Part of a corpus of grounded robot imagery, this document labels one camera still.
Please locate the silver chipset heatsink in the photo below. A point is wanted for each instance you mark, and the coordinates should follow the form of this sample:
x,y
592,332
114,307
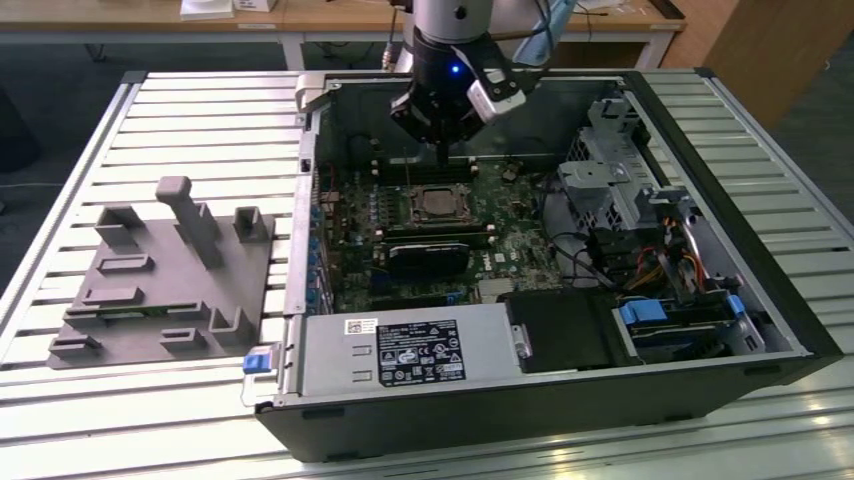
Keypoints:
x,y
496,290

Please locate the round coin battery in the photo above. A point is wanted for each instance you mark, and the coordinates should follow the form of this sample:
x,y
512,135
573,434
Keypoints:
x,y
509,173

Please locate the green RAM stick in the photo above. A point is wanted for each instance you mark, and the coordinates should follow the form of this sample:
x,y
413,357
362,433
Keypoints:
x,y
433,237

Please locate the blue case latch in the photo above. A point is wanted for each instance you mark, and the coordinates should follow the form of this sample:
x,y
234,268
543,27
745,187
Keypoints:
x,y
258,361

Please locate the CPU socket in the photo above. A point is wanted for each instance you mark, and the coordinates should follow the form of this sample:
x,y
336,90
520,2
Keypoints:
x,y
475,187

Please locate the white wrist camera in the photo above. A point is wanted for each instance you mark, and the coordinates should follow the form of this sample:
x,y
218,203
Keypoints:
x,y
496,97

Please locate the RAM slot white clips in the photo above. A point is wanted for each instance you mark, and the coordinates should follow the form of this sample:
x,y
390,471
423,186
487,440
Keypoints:
x,y
427,173

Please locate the wooden desk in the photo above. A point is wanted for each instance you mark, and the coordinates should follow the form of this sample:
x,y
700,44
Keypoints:
x,y
100,17

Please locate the blue plastic clip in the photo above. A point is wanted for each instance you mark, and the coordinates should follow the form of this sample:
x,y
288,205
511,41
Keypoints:
x,y
735,306

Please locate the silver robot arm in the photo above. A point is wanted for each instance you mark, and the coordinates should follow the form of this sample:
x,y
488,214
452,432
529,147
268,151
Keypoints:
x,y
447,17

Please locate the black plastic shroud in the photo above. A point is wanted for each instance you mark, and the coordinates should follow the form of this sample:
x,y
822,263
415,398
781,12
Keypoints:
x,y
567,330

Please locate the black expansion slot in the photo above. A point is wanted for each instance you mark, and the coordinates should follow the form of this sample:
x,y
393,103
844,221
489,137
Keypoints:
x,y
407,301

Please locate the hard disk in blue carrier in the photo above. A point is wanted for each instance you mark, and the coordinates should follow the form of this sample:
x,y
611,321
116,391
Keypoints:
x,y
643,312

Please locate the pale blue teach pendant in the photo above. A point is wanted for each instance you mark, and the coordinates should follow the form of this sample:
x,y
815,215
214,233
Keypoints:
x,y
543,40

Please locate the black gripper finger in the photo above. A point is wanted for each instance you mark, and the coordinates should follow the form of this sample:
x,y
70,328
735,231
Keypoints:
x,y
447,152
440,152

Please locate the wooden cabinet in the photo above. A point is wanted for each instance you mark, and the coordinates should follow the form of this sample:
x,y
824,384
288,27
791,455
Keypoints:
x,y
780,50

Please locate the white box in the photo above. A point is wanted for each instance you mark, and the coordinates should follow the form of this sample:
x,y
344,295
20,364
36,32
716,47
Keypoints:
x,y
206,9
254,5

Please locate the black graphics card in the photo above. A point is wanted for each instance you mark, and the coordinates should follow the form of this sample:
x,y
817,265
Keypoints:
x,y
427,257

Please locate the silver power supply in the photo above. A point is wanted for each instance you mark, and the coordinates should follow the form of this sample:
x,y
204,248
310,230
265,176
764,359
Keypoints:
x,y
333,360

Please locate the silver metal drive cage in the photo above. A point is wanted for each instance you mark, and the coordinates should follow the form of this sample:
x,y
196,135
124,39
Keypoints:
x,y
600,190

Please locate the white paper sheets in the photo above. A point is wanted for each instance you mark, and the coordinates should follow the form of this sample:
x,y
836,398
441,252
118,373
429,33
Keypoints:
x,y
620,6

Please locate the grey parts rack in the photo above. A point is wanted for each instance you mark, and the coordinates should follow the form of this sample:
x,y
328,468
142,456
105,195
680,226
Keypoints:
x,y
166,280

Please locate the black open PC case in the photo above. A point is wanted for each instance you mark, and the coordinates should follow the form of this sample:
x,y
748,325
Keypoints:
x,y
467,425

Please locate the green motherboard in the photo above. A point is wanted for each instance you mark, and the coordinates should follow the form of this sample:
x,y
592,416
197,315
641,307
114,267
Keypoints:
x,y
520,250

